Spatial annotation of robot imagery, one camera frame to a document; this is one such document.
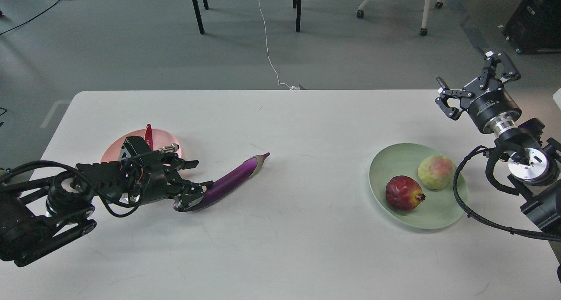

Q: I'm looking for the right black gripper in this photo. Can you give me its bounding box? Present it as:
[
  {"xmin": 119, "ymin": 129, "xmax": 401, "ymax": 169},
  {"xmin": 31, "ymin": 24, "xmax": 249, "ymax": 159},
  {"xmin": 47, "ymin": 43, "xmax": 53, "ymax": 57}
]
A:
[{"xmin": 435, "ymin": 51, "xmax": 523, "ymax": 135}]

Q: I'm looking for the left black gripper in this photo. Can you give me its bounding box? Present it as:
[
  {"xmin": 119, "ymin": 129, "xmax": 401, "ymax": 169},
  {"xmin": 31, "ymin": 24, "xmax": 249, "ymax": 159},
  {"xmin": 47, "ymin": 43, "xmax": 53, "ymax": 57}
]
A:
[{"xmin": 128, "ymin": 154, "xmax": 214, "ymax": 212}]

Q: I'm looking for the purple eggplant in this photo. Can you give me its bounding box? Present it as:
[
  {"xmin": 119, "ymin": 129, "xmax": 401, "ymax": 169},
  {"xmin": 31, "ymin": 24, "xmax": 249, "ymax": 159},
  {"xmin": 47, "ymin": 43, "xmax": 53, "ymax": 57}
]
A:
[{"xmin": 174, "ymin": 152, "xmax": 270, "ymax": 212}]

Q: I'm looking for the red chili pepper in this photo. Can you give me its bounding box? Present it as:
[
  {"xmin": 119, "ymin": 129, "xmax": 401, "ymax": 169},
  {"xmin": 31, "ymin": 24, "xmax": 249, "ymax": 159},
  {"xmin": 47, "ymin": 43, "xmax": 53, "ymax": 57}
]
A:
[{"xmin": 144, "ymin": 123, "xmax": 154, "ymax": 151}]

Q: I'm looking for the yellow green peach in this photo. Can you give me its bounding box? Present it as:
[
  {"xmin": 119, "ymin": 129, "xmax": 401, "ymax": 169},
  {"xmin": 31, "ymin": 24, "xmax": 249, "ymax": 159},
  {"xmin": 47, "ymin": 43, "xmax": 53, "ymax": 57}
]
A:
[{"xmin": 417, "ymin": 155, "xmax": 455, "ymax": 189}]

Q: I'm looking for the red pomegranate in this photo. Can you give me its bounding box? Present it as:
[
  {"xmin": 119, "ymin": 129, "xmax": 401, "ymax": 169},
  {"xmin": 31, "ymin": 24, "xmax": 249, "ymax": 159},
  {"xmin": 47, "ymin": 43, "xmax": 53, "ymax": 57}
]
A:
[{"xmin": 385, "ymin": 175, "xmax": 426, "ymax": 211}]

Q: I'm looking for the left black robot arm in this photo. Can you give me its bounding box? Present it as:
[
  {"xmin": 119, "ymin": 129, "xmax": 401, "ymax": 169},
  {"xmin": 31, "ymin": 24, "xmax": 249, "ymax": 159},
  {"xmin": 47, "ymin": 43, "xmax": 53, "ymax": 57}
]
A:
[{"xmin": 0, "ymin": 136, "xmax": 213, "ymax": 267}]

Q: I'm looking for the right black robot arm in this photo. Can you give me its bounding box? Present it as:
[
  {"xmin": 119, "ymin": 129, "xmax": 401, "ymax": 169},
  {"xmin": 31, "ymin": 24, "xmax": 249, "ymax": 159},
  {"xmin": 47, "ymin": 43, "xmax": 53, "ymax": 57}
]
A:
[{"xmin": 435, "ymin": 51, "xmax": 561, "ymax": 243}]

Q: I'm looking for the pink plate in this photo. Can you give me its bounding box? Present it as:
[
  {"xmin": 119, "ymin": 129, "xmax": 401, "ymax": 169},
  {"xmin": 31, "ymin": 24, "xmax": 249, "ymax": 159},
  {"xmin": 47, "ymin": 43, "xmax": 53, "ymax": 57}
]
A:
[{"xmin": 100, "ymin": 128, "xmax": 180, "ymax": 162}]

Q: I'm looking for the black equipment case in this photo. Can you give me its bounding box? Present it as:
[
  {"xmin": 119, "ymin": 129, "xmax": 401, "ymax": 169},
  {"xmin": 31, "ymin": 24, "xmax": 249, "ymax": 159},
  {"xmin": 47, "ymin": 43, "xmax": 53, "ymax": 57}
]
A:
[{"xmin": 503, "ymin": 0, "xmax": 561, "ymax": 54}]

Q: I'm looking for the green plate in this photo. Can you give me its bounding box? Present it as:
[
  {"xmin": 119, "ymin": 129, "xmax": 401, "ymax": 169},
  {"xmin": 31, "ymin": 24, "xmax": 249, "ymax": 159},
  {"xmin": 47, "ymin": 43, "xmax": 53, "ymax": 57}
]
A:
[{"xmin": 369, "ymin": 143, "xmax": 464, "ymax": 230}]

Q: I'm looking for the white rolling chair base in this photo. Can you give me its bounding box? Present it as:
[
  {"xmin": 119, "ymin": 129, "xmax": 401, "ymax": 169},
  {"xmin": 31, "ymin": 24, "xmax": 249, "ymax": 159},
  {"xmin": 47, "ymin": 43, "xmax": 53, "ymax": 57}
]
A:
[{"xmin": 356, "ymin": 0, "xmax": 444, "ymax": 37}]

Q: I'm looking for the black table leg left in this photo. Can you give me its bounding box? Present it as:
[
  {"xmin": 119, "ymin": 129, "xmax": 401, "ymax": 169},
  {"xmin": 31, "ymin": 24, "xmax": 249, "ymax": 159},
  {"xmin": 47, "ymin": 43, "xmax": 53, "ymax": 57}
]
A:
[{"xmin": 191, "ymin": 0, "xmax": 209, "ymax": 36}]

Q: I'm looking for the black table leg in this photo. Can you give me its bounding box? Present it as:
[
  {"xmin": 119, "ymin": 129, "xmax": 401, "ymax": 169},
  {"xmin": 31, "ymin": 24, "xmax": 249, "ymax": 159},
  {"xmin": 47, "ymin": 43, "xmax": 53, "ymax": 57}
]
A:
[
  {"xmin": 292, "ymin": 0, "xmax": 302, "ymax": 33},
  {"xmin": 191, "ymin": 0, "xmax": 209, "ymax": 36}
]

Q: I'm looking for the black table leg right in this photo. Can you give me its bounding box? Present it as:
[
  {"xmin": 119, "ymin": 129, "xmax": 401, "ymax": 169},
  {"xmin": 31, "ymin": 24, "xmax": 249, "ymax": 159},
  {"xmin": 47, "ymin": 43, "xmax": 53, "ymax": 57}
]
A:
[{"xmin": 292, "ymin": 0, "xmax": 302, "ymax": 33}]

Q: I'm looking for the white floor cable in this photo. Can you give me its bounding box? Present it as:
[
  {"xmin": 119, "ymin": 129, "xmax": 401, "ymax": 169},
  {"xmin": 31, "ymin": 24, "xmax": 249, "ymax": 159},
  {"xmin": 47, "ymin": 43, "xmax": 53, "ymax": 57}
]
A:
[{"xmin": 252, "ymin": 0, "xmax": 306, "ymax": 90}]

